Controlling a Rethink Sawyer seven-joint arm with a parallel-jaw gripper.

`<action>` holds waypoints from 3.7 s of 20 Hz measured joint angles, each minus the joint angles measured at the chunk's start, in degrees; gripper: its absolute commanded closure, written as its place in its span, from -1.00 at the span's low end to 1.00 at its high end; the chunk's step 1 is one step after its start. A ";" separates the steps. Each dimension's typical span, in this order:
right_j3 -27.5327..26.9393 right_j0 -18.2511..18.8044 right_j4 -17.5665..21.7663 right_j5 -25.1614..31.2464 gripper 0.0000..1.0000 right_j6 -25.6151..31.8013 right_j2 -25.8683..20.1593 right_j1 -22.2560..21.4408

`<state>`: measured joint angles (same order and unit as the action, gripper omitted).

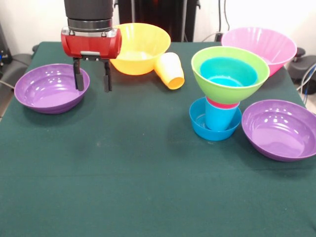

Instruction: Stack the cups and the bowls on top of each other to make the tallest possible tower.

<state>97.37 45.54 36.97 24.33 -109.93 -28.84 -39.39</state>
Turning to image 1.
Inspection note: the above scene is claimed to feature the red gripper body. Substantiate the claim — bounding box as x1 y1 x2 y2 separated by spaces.
61 26 122 62

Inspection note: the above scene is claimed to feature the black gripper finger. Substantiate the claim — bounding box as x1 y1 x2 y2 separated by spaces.
72 57 84 91
102 59 113 93

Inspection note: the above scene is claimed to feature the orange bowl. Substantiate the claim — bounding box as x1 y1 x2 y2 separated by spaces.
110 22 171 76

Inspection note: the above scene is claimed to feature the purple bowl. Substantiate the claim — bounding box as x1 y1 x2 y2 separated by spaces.
241 99 316 162
14 63 90 115

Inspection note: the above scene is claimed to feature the orange cup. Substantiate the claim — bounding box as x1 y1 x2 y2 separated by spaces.
155 52 185 90

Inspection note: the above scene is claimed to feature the blue bowl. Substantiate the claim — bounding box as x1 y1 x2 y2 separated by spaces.
199 56 259 87
189 97 242 142

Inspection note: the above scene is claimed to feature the red cup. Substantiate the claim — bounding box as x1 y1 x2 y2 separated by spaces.
206 96 240 110

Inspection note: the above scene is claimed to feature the blue cup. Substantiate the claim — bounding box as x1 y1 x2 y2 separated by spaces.
205 101 240 131

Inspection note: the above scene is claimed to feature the green bowl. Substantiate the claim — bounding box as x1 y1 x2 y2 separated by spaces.
191 46 270 105

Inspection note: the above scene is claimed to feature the pink bowl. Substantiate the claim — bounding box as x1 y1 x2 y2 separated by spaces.
221 27 298 78

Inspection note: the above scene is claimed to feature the black computer tower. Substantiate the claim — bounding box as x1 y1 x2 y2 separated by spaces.
0 22 13 72

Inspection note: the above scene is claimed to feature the dark green tablecloth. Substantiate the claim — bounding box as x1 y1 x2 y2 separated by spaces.
0 41 316 237

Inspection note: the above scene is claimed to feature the black knobbed device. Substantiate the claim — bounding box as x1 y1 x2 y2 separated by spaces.
288 47 316 83

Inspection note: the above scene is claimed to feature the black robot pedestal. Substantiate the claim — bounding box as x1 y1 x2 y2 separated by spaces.
113 0 200 42

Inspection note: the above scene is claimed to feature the black wall cable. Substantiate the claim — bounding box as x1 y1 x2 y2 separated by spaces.
223 0 232 34

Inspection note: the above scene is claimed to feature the grey cable bundle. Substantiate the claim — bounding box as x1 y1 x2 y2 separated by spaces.
296 63 316 117

